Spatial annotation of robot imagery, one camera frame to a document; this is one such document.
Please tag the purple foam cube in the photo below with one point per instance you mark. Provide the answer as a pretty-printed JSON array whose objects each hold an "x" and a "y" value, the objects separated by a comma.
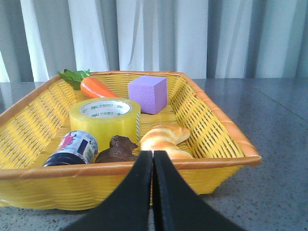
[{"x": 150, "y": 92}]

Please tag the yellow woven basket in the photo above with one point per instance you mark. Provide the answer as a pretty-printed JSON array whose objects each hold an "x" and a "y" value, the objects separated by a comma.
[{"x": 31, "y": 129}]

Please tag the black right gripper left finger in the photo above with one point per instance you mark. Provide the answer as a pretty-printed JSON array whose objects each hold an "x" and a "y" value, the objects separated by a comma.
[{"x": 127, "y": 207}]

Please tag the grey white curtain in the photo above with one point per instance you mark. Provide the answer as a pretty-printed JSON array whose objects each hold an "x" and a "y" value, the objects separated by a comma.
[{"x": 202, "y": 38}]

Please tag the toy croissant bread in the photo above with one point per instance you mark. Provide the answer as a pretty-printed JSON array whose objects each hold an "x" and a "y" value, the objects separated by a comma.
[{"x": 166, "y": 138}]

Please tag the yellow tape roll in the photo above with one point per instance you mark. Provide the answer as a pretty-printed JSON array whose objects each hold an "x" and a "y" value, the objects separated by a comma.
[{"x": 106, "y": 117}]

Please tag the orange toy carrot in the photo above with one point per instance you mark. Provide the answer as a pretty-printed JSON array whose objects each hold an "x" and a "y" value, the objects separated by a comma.
[{"x": 83, "y": 81}]

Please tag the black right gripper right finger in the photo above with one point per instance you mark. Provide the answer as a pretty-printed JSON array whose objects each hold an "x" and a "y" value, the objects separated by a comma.
[{"x": 177, "y": 207}]

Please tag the brown toy animal figure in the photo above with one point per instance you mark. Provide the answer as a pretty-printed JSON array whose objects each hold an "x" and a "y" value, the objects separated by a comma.
[{"x": 120, "y": 150}]

